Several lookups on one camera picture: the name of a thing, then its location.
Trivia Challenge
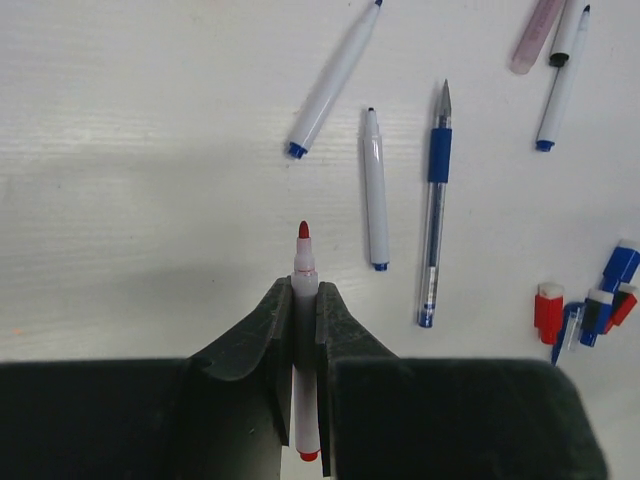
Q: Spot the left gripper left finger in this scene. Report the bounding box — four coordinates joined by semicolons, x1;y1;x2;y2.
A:
1;278;292;479

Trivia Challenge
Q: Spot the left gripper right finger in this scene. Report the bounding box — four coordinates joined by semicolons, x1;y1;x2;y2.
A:
315;282;609;479

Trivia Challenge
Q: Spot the red ballpoint pen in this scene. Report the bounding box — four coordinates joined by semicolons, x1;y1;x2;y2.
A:
291;221;321;462

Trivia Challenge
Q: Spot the red marker cap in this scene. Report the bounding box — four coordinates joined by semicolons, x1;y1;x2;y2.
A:
534;282;564;346
604;283;639;334

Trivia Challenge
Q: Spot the blue ballpoint pen cap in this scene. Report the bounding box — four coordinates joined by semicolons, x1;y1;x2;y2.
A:
550;302;585;366

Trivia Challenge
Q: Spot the blue capped whiteboard marker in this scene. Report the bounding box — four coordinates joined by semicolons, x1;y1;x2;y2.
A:
363;107;390;272
286;1;383;160

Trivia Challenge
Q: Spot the blue ballpoint pen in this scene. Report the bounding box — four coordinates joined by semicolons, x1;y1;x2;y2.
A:
417;79;453;328

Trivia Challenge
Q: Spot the blue marker cap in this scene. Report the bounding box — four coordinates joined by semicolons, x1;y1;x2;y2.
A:
599;239;639;293
579;289;614;347

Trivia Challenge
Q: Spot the red capped whiteboard marker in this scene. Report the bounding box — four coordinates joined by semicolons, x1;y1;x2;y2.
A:
535;1;591;152

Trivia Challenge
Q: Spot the black capped whiteboard marker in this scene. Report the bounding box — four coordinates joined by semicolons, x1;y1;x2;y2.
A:
548;0;585;68

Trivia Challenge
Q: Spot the pink highlighter pen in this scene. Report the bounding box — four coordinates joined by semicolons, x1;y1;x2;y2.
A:
509;0;564;75

